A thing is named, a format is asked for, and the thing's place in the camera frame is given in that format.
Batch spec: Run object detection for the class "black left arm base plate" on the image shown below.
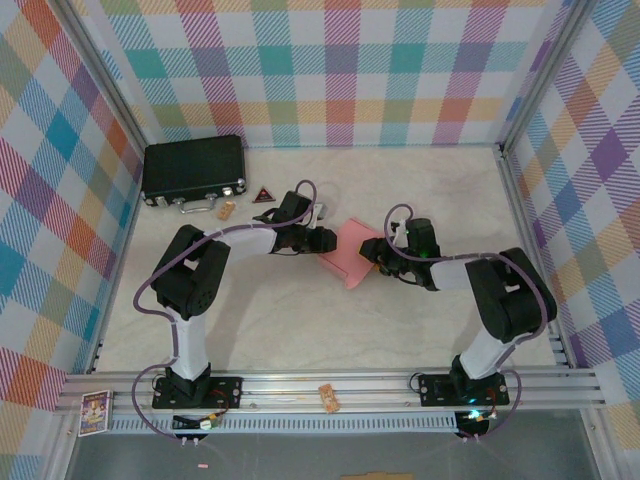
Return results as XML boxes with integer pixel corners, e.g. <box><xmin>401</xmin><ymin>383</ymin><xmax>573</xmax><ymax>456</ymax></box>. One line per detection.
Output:
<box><xmin>152</xmin><ymin>374</ymin><xmax>245</xmax><ymax>409</ymax></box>

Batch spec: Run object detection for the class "black carrying case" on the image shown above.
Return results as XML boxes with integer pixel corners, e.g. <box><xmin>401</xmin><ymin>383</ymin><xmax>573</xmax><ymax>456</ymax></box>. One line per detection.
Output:
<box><xmin>141</xmin><ymin>134</ymin><xmax>249</xmax><ymax>215</ymax></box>

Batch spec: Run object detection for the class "aluminium cross rail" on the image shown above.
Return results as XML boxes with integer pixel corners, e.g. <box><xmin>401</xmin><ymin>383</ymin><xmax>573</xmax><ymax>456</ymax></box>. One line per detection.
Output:
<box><xmin>54</xmin><ymin>367</ymin><xmax>604</xmax><ymax>414</ymax></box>

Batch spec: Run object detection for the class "aluminium frame post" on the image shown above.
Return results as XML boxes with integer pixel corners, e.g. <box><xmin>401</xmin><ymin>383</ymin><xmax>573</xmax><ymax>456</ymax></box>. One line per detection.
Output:
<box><xmin>499</xmin><ymin>0</ymin><xmax>600</xmax><ymax>147</ymax></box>
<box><xmin>58</xmin><ymin>0</ymin><xmax>151</xmax><ymax>151</ymax></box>

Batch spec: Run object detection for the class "colourful card pack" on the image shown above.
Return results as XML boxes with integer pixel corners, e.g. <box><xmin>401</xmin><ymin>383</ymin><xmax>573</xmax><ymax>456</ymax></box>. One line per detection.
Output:
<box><xmin>78</xmin><ymin>391</ymin><xmax>114</xmax><ymax>437</ymax></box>

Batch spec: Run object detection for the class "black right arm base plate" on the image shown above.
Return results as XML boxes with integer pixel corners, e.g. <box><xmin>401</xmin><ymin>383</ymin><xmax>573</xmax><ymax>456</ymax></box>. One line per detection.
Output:
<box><xmin>417</xmin><ymin>372</ymin><xmax>511</xmax><ymax>407</ymax></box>

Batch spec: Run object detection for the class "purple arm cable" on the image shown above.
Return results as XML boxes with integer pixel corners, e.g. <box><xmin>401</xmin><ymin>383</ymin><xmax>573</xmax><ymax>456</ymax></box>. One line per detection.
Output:
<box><xmin>383</xmin><ymin>203</ymin><xmax>547</xmax><ymax>444</ymax></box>
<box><xmin>130</xmin><ymin>179</ymin><xmax>322</xmax><ymax>444</ymax></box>

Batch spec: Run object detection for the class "small connector board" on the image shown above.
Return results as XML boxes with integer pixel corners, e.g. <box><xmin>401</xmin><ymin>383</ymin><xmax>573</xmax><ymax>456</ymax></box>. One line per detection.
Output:
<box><xmin>457</xmin><ymin>407</ymin><xmax>500</xmax><ymax>436</ymax></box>
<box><xmin>172</xmin><ymin>412</ymin><xmax>225</xmax><ymax>434</ymax></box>

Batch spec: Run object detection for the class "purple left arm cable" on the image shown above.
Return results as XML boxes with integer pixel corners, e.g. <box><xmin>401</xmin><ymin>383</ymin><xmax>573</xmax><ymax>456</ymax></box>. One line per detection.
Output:
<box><xmin>130</xmin><ymin>179</ymin><xmax>322</xmax><ymax>444</ymax></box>

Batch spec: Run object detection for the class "pink cloth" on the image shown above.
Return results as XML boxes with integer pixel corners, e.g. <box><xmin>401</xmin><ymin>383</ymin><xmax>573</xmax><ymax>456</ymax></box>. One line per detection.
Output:
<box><xmin>317</xmin><ymin>217</ymin><xmax>379</xmax><ymax>291</ymax></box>

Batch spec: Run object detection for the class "aluminium side rail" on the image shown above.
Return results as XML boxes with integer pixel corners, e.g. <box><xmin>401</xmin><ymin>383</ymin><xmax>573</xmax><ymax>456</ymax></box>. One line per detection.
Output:
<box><xmin>88</xmin><ymin>144</ymin><xmax>151</xmax><ymax>374</ymax></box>
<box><xmin>499</xmin><ymin>144</ymin><xmax>577</xmax><ymax>370</ymax></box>

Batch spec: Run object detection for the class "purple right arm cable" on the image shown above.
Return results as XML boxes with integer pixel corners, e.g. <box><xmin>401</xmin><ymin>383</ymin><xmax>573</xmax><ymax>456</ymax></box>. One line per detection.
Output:
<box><xmin>383</xmin><ymin>203</ymin><xmax>547</xmax><ymax>444</ymax></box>

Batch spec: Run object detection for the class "grey slotted cable duct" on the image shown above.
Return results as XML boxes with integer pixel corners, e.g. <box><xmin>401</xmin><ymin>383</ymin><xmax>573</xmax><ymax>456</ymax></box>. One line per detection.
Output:
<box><xmin>107</xmin><ymin>412</ymin><xmax>461</xmax><ymax>434</ymax></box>

